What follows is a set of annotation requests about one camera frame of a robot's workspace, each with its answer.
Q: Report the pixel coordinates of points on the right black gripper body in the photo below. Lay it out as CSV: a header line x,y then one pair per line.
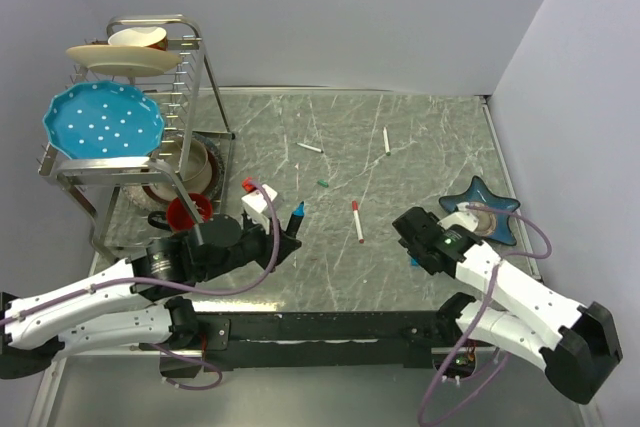
x,y
413,252

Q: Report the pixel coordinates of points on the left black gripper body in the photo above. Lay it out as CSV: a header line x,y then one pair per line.
x,y
246,252

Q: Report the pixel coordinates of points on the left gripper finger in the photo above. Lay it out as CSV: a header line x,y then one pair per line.
x,y
287,245
251,227

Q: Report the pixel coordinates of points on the black marker blue tip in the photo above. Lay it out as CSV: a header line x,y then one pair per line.
x,y
295,220

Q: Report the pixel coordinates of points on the white pen red tip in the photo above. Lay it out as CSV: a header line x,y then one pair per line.
x,y
358,225

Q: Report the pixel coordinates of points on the white pen green tip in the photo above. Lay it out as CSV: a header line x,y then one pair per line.
x,y
386,141

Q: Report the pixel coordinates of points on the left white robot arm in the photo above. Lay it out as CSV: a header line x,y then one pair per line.
x,y
137,301

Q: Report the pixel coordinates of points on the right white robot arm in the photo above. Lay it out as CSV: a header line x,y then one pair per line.
x,y
576,346

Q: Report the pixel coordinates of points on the white pen black tip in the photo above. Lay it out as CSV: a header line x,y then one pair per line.
x,y
310,148

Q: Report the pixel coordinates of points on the red mug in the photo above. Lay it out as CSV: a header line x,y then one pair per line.
x,y
176,217

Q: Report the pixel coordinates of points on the blue star-shaped dish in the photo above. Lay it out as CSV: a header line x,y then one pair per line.
x,y
492,211

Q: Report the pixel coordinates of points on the cream deep bowl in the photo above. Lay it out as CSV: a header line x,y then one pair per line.
x,y
198,171

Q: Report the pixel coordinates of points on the patterned rim plate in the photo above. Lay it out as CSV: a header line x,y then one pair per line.
x,y
144,199

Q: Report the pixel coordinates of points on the metal dish rack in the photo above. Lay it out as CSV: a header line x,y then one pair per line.
x,y
190,102

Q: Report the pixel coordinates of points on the blue polka dot plate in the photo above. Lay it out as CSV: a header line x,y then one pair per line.
x,y
103,119

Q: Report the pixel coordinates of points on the cream flat plate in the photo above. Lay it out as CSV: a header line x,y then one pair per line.
x,y
123,61

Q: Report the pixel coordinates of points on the white and red bowl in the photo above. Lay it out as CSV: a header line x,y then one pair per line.
x,y
149,37

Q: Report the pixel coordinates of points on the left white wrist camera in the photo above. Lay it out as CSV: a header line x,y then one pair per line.
x,y
255,205

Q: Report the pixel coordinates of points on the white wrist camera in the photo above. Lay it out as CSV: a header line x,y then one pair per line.
x,y
255,205
463,216

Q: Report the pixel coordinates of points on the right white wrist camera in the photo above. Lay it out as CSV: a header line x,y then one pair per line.
x,y
463,216

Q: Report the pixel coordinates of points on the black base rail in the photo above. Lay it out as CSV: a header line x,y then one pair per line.
x,y
237,340

